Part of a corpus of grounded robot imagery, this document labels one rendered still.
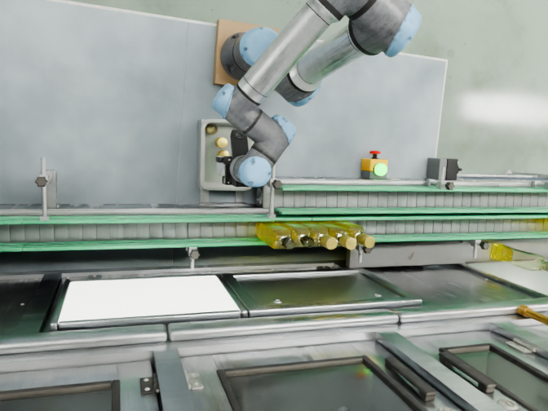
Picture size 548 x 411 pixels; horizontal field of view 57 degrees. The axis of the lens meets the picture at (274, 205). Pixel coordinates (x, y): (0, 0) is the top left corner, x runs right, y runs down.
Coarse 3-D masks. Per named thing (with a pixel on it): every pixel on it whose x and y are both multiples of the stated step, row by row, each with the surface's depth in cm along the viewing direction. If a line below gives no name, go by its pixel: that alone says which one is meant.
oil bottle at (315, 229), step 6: (300, 222) 159; (306, 222) 159; (312, 222) 159; (312, 228) 149; (318, 228) 149; (324, 228) 149; (312, 234) 148; (318, 234) 147; (312, 246) 149; (318, 246) 148
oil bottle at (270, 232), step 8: (256, 224) 162; (264, 224) 154; (272, 224) 154; (280, 224) 154; (256, 232) 162; (264, 232) 153; (272, 232) 145; (280, 232) 144; (288, 232) 145; (264, 240) 153; (272, 240) 145; (272, 248) 146; (280, 248) 145
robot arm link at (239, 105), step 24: (312, 0) 112; (336, 0) 110; (360, 0) 110; (288, 24) 116; (312, 24) 114; (288, 48) 116; (264, 72) 119; (288, 72) 121; (216, 96) 125; (240, 96) 122; (264, 96) 123; (240, 120) 124
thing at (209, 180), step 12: (216, 120) 159; (204, 132) 158; (228, 132) 168; (204, 144) 159; (228, 144) 168; (252, 144) 164; (204, 156) 160; (216, 156) 168; (204, 168) 160; (216, 168) 168; (204, 180) 168; (216, 180) 169
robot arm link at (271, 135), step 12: (264, 120) 126; (276, 120) 128; (288, 120) 128; (252, 132) 126; (264, 132) 126; (276, 132) 127; (288, 132) 128; (264, 144) 127; (276, 144) 127; (288, 144) 130; (276, 156) 128
